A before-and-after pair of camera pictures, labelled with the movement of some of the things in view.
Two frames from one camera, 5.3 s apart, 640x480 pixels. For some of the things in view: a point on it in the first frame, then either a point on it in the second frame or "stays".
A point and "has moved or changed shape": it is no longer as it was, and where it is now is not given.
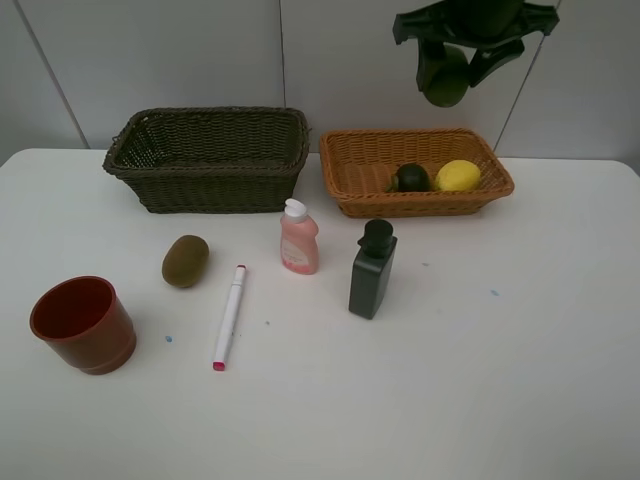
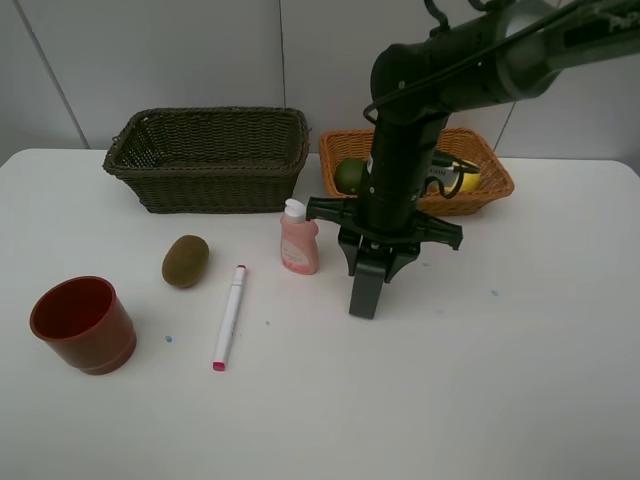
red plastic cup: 84,322 stays
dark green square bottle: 373,268 stays
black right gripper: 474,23 to 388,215
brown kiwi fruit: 185,261 stays
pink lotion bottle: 298,239 stays
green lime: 447,76 has moved or changed shape
